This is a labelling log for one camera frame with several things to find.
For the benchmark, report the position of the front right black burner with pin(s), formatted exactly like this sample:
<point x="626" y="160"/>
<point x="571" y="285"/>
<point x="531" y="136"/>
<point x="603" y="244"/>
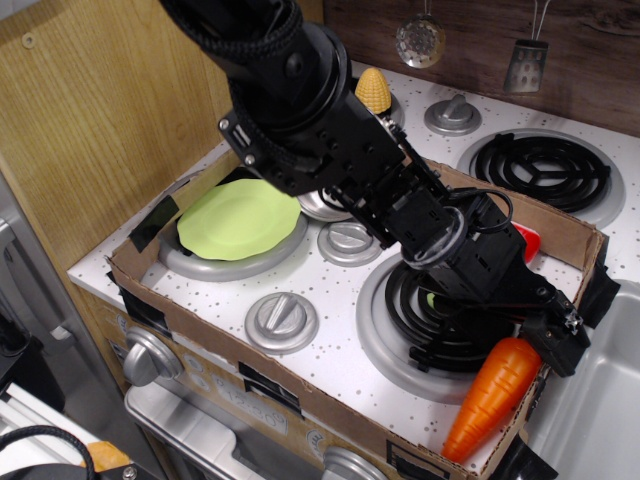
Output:
<point x="405" y="343"/>

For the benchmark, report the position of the back silver stove knob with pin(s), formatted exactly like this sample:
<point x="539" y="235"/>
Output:
<point x="453" y="117"/>

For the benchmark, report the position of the hanging silver grater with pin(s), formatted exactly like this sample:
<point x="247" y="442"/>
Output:
<point x="528" y="59"/>

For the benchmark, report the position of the silver oven knob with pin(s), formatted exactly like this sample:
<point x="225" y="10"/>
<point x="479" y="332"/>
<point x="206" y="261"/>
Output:
<point x="149" y="358"/>
<point x="343" y="464"/>

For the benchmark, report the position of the brown cardboard fence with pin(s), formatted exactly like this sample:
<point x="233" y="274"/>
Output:
<point x="327" y="394"/>

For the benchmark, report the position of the front left silver burner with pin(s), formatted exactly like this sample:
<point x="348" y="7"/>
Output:
<point x="183" y="262"/>

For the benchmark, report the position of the silver metal pot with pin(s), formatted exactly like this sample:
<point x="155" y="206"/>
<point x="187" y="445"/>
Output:
<point x="321" y="206"/>

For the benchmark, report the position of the middle silver stove knob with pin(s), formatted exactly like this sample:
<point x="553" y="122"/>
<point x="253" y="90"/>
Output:
<point x="347" y="244"/>

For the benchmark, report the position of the front silver stove knob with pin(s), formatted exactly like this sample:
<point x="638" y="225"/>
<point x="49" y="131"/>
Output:
<point x="281" y="323"/>

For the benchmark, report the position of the back left burner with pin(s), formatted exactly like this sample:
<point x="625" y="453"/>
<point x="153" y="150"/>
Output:
<point x="395" y="112"/>

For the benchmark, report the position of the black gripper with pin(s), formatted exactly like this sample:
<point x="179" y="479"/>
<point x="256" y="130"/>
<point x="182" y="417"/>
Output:
<point x="472" y="258"/>

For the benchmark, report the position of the grey toy sink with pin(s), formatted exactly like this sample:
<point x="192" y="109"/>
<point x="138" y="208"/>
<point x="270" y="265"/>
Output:
<point x="586" y="426"/>

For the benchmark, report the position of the orange toy carrot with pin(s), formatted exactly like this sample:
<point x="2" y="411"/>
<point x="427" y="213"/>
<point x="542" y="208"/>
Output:
<point x="499" y="386"/>

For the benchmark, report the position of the silver stove knob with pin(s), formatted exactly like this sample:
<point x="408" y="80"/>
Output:
<point x="281" y="323"/>
<point x="347" y="244"/>
<point x="453" y="117"/>

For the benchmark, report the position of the back right black burner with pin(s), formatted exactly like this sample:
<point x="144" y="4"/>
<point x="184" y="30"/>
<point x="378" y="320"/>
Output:
<point x="561" y="170"/>

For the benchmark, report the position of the black burner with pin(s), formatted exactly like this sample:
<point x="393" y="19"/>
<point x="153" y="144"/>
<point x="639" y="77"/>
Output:
<point x="405" y="343"/>
<point x="561" y="170"/>

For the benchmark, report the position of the silver oven door handle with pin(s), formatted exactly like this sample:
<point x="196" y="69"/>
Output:
<point x="214" y="443"/>

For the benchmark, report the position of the yellow toy corn cob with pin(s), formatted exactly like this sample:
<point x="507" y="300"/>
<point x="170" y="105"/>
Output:
<point x="373" y="91"/>

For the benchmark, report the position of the silver oven front knob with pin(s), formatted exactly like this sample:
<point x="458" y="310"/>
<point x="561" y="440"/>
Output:
<point x="149" y="358"/>

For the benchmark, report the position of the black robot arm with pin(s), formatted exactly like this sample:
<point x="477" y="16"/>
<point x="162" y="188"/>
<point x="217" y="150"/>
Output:
<point x="297" y="124"/>

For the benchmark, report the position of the hanging silver strainer spoon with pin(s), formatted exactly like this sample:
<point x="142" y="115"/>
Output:
<point x="420" y="40"/>

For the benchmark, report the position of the light green plate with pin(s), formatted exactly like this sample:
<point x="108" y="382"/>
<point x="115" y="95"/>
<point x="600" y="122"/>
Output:
<point x="238" y="220"/>

